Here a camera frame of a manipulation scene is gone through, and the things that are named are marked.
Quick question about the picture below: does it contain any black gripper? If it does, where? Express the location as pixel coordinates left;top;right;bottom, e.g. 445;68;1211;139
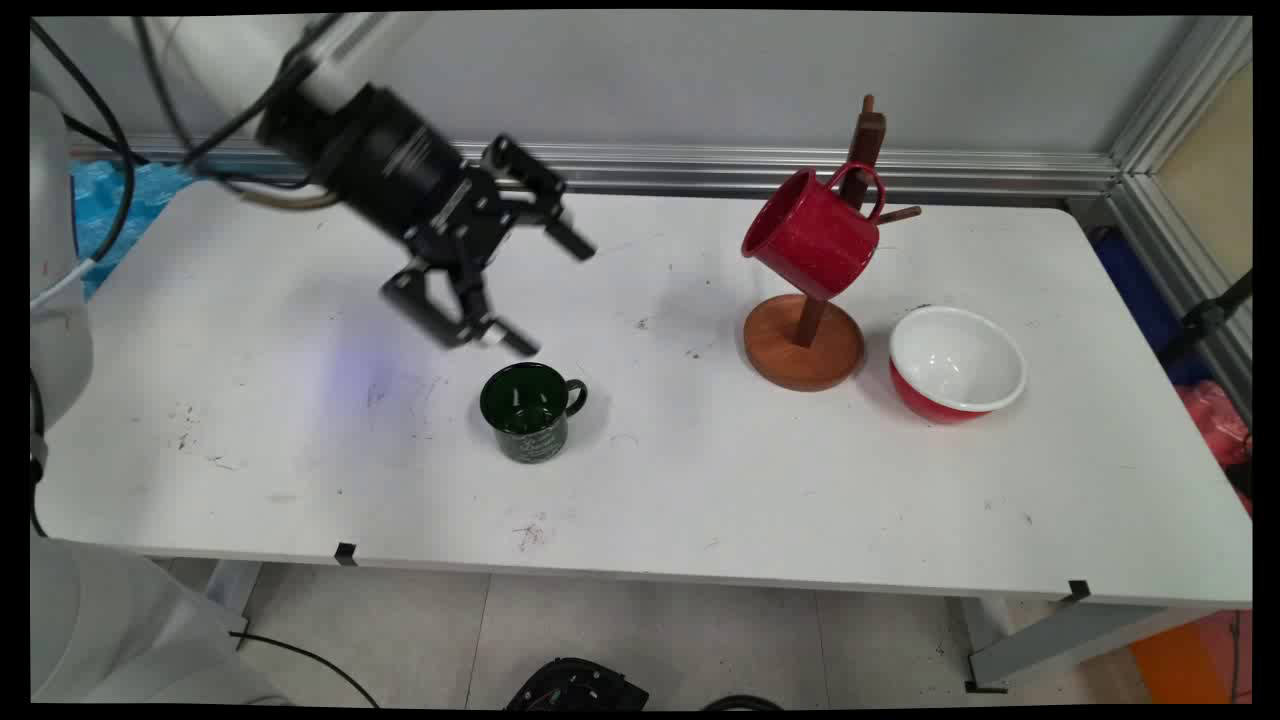
257;83;599;359

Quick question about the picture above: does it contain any red enamel mug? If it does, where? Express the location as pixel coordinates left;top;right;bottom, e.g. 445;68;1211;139
741;163;887;302

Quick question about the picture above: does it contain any dark green mug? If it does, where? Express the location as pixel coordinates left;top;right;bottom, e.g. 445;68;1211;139
479;362;589;465

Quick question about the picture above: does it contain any wooden mug tree stand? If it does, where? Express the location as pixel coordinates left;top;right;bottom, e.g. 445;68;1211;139
743;94;922;392

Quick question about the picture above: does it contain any blue plastic sheet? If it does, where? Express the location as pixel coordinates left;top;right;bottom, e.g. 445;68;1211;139
70;160;197;301

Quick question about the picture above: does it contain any grey upright table leg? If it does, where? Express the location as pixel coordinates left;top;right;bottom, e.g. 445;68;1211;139
205;560;264;651

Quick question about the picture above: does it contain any black device on floor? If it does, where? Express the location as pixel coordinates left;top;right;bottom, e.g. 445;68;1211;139
504;657;651;712

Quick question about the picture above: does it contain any red bowl white inside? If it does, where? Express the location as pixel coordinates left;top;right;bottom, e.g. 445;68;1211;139
888;305;1029;425

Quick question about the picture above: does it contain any blue crate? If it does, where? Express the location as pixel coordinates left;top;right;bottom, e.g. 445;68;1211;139
1090;228;1213;387

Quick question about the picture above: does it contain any grey slanted table leg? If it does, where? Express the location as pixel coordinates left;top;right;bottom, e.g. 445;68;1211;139
964;596;1233;694

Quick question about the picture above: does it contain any red plastic bag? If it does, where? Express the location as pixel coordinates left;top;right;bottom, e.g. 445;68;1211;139
1175;380;1253;517

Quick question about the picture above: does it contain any orange box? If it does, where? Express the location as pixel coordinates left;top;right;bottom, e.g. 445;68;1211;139
1130;612;1253;706

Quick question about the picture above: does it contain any tan wrist cable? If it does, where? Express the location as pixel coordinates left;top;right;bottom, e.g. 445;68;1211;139
238;184;343;212

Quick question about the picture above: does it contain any long aluminium frame rail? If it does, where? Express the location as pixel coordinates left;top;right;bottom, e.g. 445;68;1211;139
70;135;1121;198

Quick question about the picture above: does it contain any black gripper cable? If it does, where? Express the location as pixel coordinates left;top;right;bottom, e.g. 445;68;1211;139
133;14;313;193

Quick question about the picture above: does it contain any long black arm cable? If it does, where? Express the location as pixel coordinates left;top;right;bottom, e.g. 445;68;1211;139
30;18;137;267

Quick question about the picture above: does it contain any white thin cable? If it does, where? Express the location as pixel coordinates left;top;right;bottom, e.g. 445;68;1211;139
30;257;97;314

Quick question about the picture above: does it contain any black floor cable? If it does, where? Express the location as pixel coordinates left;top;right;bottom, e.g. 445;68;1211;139
228;630;382;709

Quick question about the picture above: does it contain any angled aluminium frame rail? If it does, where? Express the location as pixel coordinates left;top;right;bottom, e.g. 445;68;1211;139
1105;15;1253;421

